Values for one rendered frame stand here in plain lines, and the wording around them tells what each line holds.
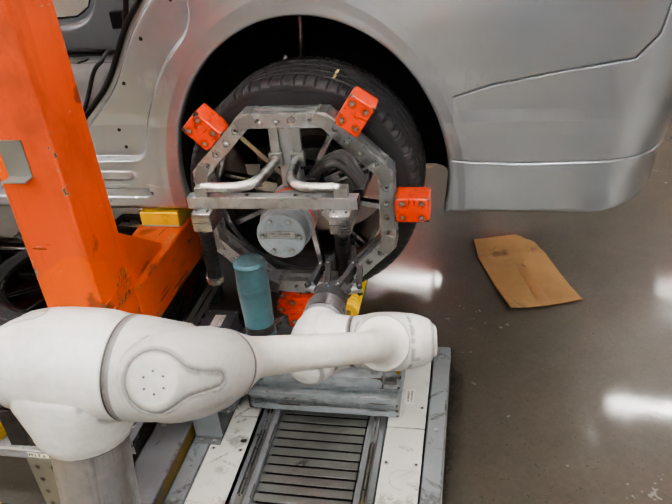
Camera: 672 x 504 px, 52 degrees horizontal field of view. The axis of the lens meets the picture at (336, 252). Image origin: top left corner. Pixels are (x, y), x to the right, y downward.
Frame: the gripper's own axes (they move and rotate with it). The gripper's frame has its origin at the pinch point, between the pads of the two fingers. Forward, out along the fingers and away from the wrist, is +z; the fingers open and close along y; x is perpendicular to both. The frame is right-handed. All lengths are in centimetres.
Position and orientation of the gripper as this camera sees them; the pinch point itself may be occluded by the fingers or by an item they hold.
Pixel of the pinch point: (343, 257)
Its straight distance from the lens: 163.4
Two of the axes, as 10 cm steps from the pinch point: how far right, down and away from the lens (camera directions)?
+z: 1.8, -5.2, 8.4
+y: 9.8, 0.2, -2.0
